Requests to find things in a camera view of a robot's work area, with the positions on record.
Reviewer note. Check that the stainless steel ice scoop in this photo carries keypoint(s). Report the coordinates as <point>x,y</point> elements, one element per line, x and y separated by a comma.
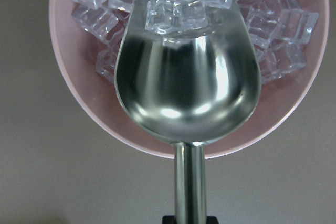
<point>188,91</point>

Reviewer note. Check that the pile of clear ice cubes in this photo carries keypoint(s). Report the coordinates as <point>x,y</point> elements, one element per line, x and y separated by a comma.
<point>278,28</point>

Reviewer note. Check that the pink bowl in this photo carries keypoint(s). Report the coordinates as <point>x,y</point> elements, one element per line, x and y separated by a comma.
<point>72,47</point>

